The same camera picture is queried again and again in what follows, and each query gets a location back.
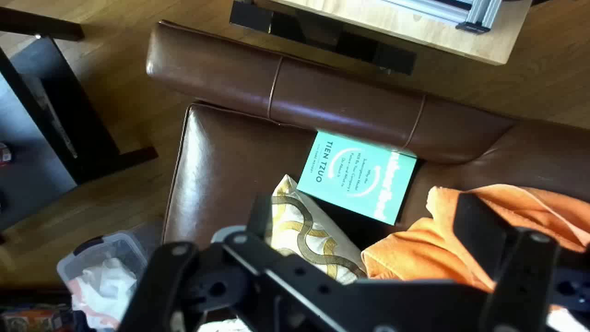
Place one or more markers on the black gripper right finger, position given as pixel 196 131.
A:
pixel 522 277

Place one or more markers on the light wooden table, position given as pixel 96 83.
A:
pixel 399 24

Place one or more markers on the teal paperback book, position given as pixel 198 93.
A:
pixel 356 176

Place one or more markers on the yellow wave pattern pillow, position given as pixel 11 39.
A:
pixel 306 233

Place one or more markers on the orange blanket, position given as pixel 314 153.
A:
pixel 430 246

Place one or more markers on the black side table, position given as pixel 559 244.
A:
pixel 43 135

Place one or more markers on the clear plastic storage bin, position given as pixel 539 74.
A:
pixel 102 277

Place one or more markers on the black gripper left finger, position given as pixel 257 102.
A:
pixel 185 288

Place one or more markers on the brown leather armchair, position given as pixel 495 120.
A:
pixel 233 153

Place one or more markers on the aluminium extrusion frame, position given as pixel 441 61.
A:
pixel 454 10

